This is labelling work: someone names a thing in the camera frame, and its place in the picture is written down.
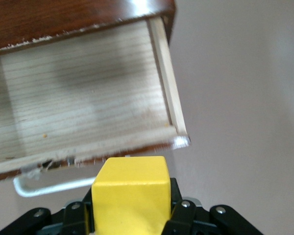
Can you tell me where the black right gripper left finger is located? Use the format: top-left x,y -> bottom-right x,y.
0,186 -> 94,235

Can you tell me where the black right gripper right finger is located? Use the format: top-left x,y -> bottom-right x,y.
163,178 -> 263,235

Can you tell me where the yellow wooden block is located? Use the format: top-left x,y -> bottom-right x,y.
89,156 -> 173,235

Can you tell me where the wooden drawer with white handle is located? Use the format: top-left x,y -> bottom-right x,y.
0,17 -> 193,198

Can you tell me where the brown table mat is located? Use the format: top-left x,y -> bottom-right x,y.
0,0 -> 294,235

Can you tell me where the dark brown wooden cabinet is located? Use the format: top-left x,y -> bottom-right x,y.
0,0 -> 177,57

